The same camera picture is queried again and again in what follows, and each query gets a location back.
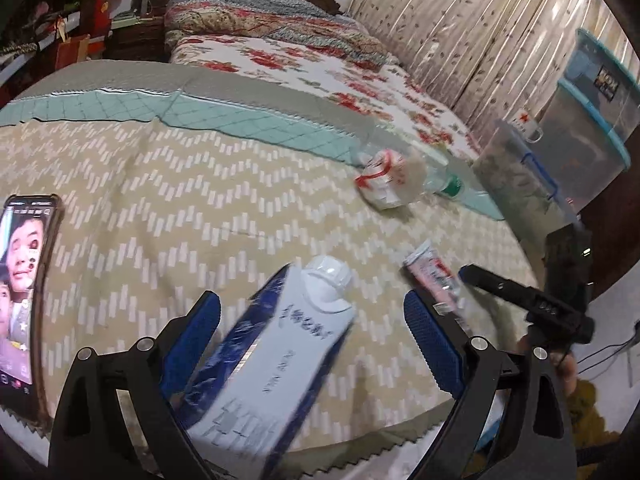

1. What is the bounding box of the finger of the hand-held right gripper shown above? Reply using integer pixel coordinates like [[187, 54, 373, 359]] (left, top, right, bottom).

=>
[[459, 265, 538, 313]]

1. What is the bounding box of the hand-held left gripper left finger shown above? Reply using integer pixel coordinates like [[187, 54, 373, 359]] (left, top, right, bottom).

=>
[[47, 290, 223, 480]]

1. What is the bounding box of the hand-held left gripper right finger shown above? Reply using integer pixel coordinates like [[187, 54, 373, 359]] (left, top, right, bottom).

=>
[[402, 287, 576, 480]]

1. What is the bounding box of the pink white tube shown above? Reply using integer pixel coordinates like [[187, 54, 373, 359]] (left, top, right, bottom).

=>
[[402, 240, 471, 318]]

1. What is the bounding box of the blue white milk carton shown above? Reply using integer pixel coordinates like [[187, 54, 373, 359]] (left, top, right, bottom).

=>
[[167, 255, 357, 480]]

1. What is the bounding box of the person's right hand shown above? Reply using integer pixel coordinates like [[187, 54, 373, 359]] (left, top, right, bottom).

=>
[[552, 352, 580, 397]]

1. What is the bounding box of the dark wooden door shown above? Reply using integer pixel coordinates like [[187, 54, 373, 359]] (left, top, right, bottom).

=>
[[580, 125, 640, 301]]

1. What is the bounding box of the clear storage bin blue latch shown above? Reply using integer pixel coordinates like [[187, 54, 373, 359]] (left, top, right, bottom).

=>
[[472, 119, 581, 256]]

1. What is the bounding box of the clear storage bin teal lid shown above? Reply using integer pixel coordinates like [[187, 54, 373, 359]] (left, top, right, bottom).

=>
[[532, 77, 630, 211]]

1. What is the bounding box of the person's yellow clothing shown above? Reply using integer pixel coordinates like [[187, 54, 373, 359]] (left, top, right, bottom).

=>
[[570, 377, 608, 441]]

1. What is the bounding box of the crumpled bottle red label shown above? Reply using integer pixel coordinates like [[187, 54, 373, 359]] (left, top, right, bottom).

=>
[[354, 149, 426, 210]]

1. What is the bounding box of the white enamel mug red star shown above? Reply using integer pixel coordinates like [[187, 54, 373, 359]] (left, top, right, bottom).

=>
[[507, 109, 543, 142]]

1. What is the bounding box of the smartphone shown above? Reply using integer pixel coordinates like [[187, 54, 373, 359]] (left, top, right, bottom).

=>
[[0, 194, 63, 423]]

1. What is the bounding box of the clear storage bin black label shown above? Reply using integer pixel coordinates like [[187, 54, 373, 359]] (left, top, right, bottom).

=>
[[565, 27, 640, 146]]

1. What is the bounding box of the beige patterned curtain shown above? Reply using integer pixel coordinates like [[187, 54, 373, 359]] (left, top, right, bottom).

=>
[[347, 0, 626, 136]]

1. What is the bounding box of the floral bedsheet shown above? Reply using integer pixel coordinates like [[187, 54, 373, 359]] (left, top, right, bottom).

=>
[[167, 35, 481, 161]]

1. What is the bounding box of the dark wooden nightstand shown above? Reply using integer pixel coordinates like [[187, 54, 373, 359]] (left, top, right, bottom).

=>
[[102, 25, 171, 63]]

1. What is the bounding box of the folded floral quilt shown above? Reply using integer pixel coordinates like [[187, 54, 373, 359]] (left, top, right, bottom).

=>
[[164, 0, 401, 66]]

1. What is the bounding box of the cluttered shelf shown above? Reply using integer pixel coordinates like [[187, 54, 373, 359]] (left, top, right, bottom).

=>
[[0, 0, 136, 91]]

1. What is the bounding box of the black cable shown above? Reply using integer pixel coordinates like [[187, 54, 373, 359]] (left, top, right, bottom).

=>
[[575, 325, 640, 376]]

